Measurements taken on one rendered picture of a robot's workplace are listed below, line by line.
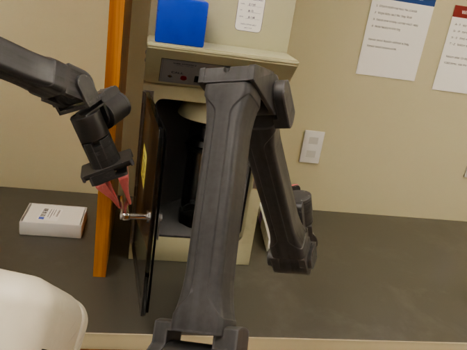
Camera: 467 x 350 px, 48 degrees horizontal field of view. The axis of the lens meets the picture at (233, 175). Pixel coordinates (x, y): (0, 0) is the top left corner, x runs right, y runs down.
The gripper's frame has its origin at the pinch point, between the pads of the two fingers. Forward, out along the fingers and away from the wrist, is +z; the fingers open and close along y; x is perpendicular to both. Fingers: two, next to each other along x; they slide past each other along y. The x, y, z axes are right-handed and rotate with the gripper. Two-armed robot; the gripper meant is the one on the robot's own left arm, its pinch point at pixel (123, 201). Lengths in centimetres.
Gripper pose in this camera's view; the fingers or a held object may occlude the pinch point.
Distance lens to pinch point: 107.3
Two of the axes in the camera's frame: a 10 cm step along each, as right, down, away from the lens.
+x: 2.2, 3.7, -9.0
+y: -9.3, 3.5, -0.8
